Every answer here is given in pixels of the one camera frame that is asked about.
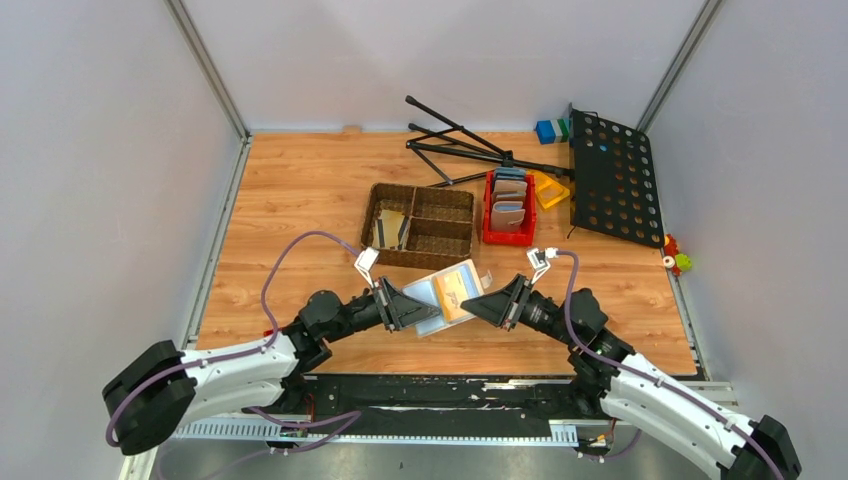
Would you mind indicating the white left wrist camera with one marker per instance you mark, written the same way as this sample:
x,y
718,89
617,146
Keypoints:
x,y
364,263

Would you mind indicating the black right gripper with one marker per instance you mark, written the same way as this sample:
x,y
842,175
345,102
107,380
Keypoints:
x,y
496,308

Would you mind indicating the white card holder wallet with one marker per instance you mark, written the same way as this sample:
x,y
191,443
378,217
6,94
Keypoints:
x,y
423,290

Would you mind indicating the gold credit cards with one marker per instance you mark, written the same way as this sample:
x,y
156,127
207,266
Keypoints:
x,y
390,230

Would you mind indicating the red plastic bin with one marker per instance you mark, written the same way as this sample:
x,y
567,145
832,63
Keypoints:
x,y
524,237

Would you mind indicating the brown wicker divided basket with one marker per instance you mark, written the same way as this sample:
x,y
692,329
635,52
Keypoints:
x,y
442,224

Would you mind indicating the black perforated music stand desk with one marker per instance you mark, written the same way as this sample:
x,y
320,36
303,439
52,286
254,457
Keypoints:
x,y
614,185

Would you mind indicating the gold card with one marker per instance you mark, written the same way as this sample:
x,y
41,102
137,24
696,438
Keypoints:
x,y
451,291

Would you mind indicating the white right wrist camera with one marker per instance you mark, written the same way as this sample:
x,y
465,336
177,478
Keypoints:
x,y
540,261

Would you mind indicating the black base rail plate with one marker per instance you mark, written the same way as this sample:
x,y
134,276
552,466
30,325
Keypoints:
x,y
440,405

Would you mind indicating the card holders in red bin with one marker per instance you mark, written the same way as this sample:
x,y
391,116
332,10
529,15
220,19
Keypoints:
x,y
508,195

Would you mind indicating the red green small toy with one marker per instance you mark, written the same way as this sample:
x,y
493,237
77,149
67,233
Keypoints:
x,y
673,259

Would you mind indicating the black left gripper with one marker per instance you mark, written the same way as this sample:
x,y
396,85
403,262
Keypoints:
x,y
402,311

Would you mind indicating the yellow transparent tray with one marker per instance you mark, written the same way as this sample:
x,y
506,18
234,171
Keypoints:
x,y
548,191

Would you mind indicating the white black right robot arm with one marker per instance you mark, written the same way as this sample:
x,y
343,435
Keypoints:
x,y
623,384

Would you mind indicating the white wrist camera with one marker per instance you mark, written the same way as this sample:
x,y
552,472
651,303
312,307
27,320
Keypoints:
x,y
364,263
540,261

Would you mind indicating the black folding music stand legs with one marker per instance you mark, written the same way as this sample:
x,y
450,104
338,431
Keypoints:
x,y
458,141

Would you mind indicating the blue green toy block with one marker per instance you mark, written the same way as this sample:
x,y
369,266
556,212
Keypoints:
x,y
553,131

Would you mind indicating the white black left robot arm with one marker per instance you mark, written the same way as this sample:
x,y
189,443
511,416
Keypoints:
x,y
165,388

